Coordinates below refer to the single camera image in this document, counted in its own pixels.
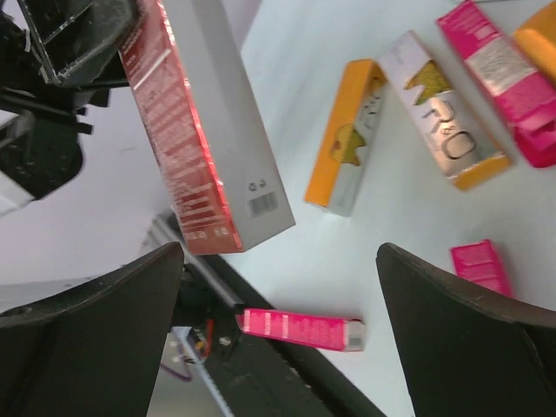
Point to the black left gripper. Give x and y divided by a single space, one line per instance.
65 60

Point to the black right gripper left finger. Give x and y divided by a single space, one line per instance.
94 349

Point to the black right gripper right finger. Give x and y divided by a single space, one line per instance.
466 350

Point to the dark red toothpaste box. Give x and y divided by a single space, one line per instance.
198 108

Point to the gold silver toothpaste box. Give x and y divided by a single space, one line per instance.
458 140

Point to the orange toothpaste box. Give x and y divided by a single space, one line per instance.
346 143
536 38

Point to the pink toothpaste box middle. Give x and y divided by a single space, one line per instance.
480 264

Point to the pink toothpaste box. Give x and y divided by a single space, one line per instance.
480 264
328 333
522 97

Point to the pink toothpaste box lower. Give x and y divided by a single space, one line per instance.
328 333

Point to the pink toothpaste box upper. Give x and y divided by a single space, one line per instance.
522 97

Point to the white slotted cable duct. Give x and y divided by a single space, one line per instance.
187 346

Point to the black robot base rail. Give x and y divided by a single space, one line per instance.
257 377

